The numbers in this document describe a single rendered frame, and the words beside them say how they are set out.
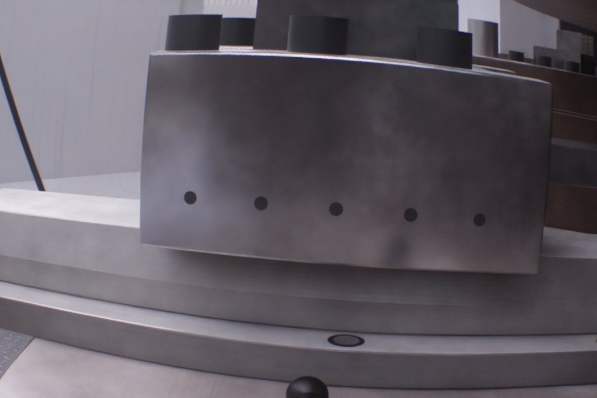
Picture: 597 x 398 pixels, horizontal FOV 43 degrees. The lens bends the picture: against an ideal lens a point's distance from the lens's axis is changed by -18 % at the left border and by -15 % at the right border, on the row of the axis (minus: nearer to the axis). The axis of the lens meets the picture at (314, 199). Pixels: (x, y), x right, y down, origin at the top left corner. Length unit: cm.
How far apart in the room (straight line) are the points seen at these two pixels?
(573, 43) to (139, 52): 165
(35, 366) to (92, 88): 224
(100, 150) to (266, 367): 227
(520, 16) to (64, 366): 330
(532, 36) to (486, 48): 207
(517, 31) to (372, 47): 298
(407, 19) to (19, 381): 63
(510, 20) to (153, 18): 167
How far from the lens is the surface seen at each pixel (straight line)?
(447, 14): 99
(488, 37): 199
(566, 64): 287
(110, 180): 318
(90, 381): 94
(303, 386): 87
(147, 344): 100
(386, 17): 99
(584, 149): 105
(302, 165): 89
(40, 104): 304
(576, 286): 104
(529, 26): 403
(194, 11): 338
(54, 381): 93
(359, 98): 88
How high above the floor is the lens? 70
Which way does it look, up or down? 11 degrees down
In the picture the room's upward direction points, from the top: 4 degrees clockwise
